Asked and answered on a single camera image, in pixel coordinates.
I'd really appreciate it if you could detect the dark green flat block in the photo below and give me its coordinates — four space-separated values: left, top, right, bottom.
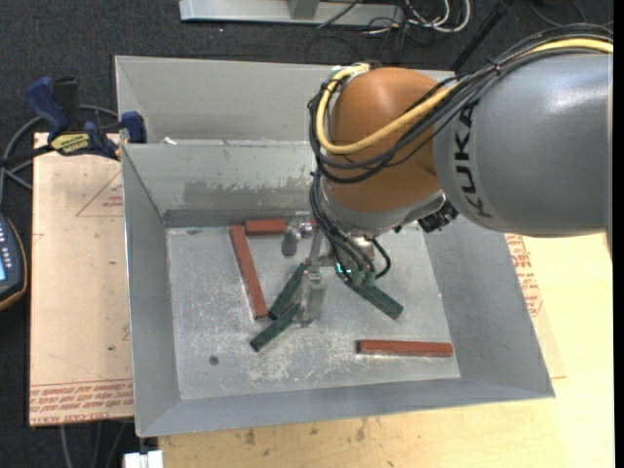
342 272 406 321
249 302 301 353
267 261 310 321

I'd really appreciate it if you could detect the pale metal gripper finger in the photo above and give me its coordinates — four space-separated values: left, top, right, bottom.
311 271 328 323
297 269 314 327

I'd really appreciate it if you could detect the red-brown flat block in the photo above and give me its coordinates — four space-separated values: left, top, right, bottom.
228 224 270 322
355 338 455 359
244 218 289 237

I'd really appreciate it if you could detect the brown cardboard board, red print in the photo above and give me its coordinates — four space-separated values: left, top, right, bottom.
28 131 568 428

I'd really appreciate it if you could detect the grey metal bin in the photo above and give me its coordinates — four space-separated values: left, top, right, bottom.
114 55 556 439

